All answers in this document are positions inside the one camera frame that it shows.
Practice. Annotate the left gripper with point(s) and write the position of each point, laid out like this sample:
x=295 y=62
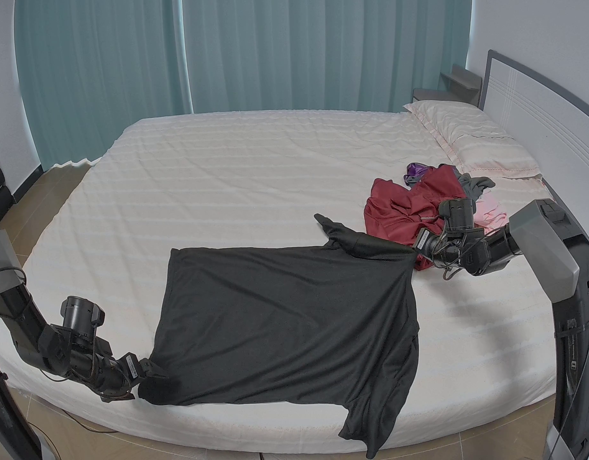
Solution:
x=122 y=376

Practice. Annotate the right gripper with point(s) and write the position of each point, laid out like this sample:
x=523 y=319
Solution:
x=435 y=249

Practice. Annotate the black T-shirt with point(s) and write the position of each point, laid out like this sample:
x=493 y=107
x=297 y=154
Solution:
x=284 y=314

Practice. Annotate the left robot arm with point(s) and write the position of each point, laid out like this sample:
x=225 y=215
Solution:
x=16 y=314

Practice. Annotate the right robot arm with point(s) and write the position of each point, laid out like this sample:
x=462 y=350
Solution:
x=548 y=237

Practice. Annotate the dark red garment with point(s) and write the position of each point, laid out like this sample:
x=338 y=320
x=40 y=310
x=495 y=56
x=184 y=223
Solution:
x=399 y=209

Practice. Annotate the pink garment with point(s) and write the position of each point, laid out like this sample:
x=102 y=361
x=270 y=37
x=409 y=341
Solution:
x=488 y=209

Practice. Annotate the grey garment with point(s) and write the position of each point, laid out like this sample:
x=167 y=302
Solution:
x=471 y=185

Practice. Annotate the purple garment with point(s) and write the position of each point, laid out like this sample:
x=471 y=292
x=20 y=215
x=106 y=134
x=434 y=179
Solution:
x=415 y=170

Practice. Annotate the cream pillow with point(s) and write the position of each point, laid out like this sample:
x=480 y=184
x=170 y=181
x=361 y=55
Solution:
x=471 y=137

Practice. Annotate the grey bedside table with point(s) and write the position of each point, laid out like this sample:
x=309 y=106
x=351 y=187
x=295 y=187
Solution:
x=459 y=79

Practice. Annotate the bed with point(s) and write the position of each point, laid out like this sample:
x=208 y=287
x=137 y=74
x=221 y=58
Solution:
x=227 y=175

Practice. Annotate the blue-green curtain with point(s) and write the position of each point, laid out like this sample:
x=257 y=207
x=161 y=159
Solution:
x=323 y=41
x=107 y=65

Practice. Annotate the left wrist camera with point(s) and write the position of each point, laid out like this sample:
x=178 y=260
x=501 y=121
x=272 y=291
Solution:
x=98 y=316

